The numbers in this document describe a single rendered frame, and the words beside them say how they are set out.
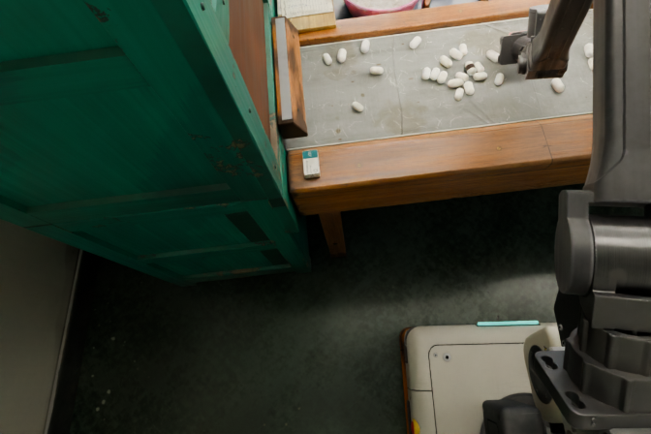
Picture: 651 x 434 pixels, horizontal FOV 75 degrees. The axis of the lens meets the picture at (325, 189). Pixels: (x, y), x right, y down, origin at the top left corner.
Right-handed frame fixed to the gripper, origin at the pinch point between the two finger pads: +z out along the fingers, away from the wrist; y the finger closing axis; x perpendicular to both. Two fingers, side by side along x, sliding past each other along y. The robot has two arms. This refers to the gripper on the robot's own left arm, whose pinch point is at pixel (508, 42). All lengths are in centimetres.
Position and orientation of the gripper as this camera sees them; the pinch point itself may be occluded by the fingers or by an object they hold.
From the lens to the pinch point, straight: 120.5
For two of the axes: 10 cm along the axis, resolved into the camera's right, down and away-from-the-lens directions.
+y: -9.9, 1.1, 0.5
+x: 1.2, 8.7, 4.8
